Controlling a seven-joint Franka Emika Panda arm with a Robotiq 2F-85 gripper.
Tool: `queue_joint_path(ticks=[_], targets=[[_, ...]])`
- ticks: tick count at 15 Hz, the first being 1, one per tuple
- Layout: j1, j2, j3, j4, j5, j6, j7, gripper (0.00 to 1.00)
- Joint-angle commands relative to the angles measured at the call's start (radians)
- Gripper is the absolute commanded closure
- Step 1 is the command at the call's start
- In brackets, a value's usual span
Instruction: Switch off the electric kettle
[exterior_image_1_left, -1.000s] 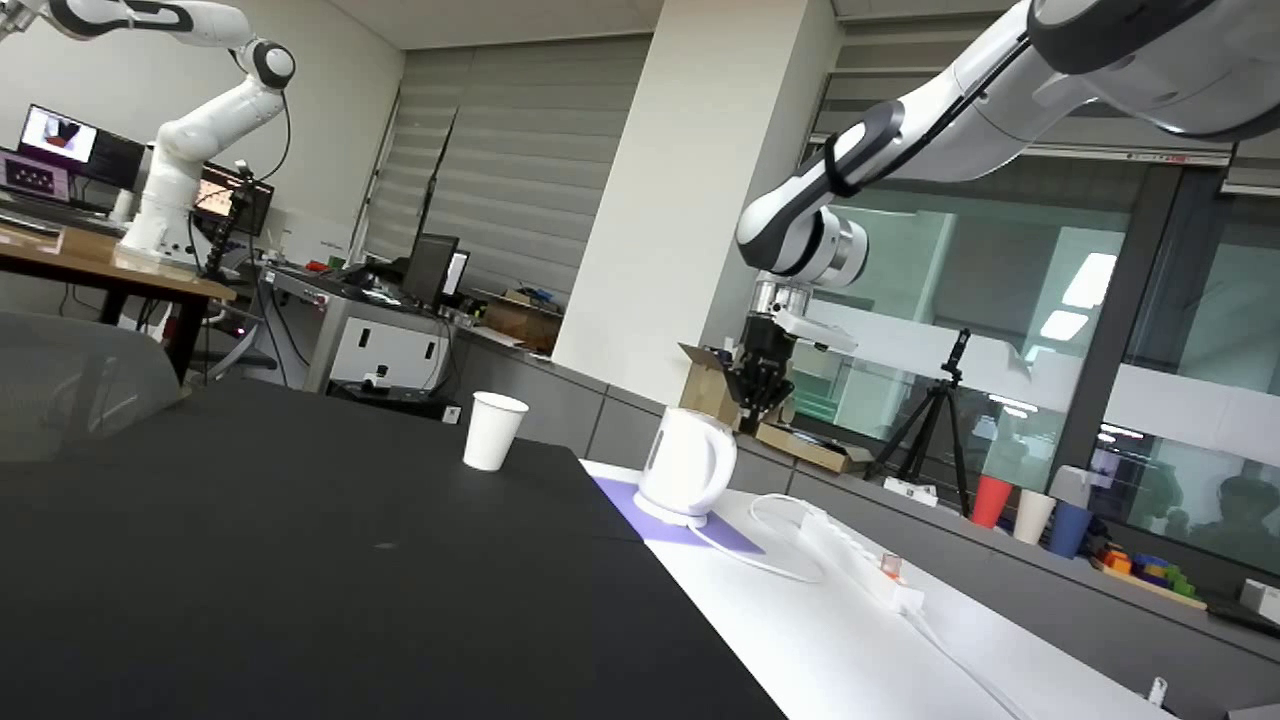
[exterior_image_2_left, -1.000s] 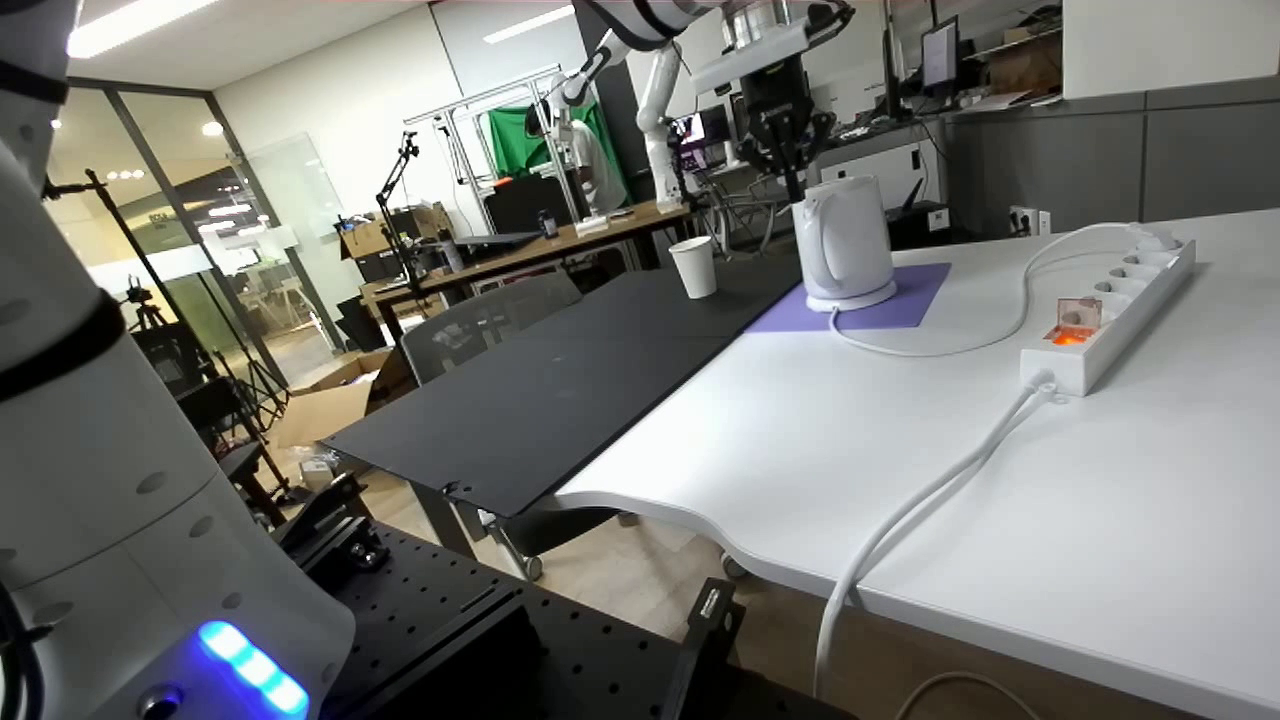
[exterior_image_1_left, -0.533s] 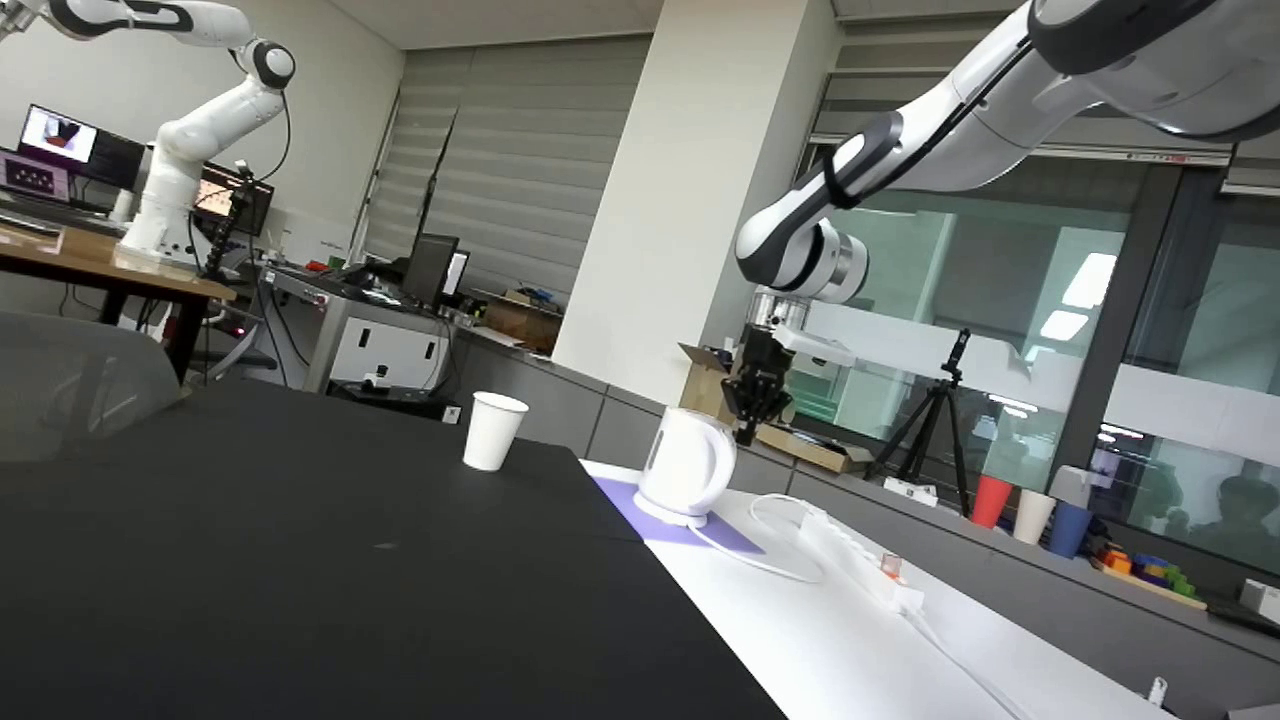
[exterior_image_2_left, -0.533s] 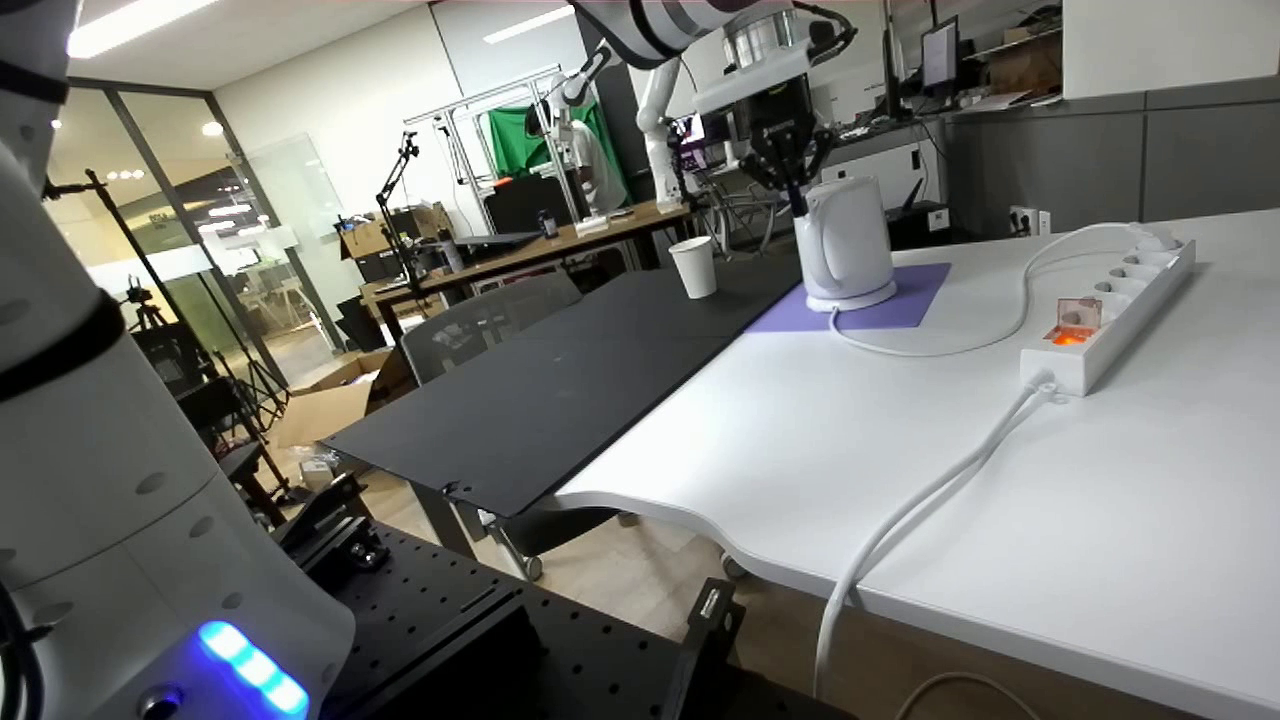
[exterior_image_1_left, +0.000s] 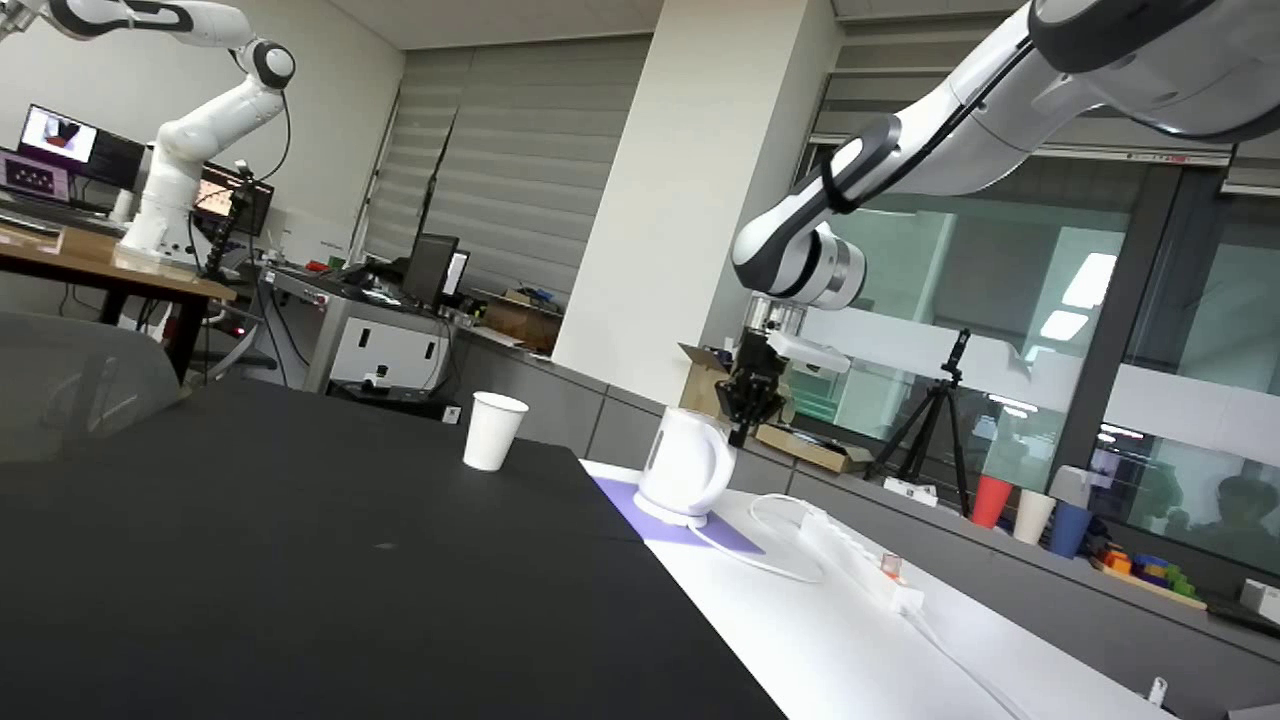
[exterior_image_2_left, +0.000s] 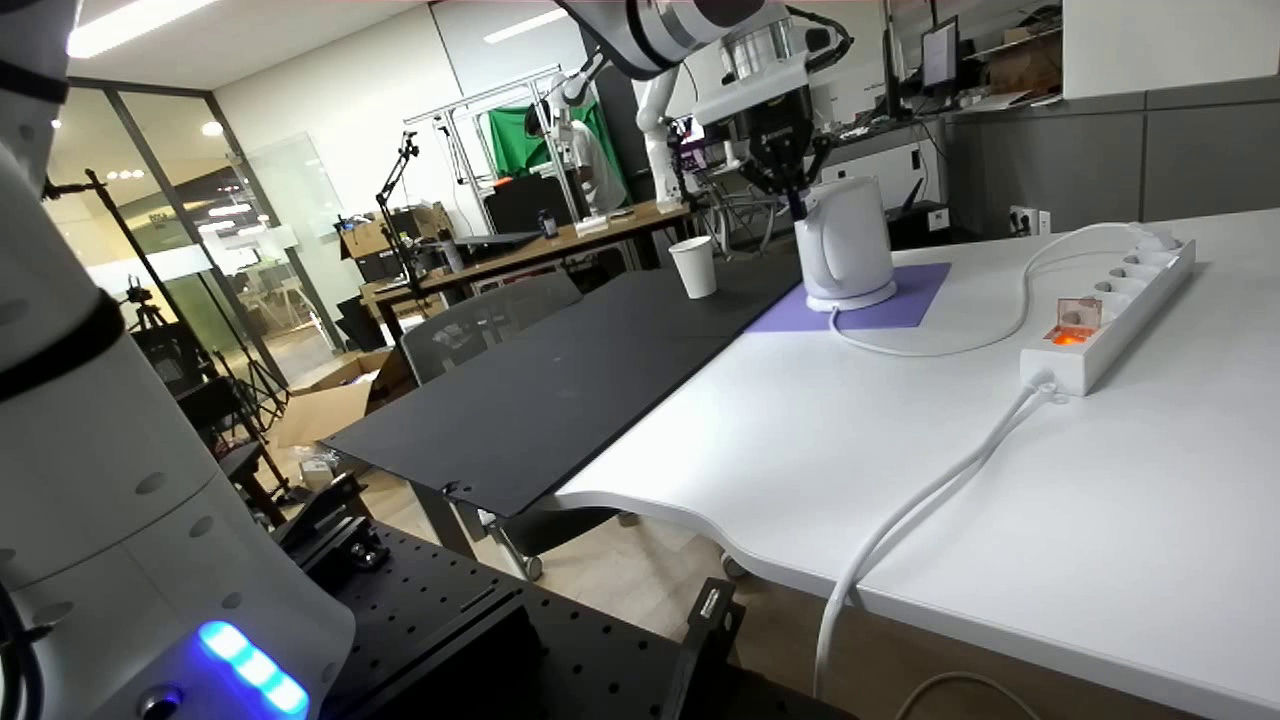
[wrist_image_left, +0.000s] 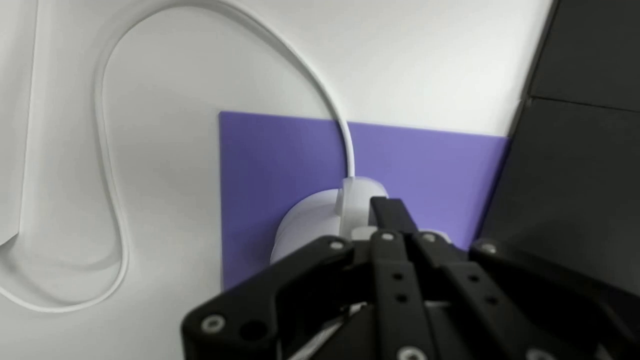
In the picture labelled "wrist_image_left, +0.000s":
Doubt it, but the thin white kettle cable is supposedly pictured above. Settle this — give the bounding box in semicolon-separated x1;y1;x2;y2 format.
0;0;359;315

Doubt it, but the white computer mouse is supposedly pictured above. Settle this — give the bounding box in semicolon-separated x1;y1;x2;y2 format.
269;173;402;266

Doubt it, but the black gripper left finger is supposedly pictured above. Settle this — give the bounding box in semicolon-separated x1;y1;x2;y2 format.
181;196;433;360

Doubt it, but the black table board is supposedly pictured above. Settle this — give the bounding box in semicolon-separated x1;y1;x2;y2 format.
476;0;640;295

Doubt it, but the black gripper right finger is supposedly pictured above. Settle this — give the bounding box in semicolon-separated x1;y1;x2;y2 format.
390;196;640;360

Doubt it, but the purple rectangular mat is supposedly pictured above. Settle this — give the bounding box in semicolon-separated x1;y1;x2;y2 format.
219;107;512;291

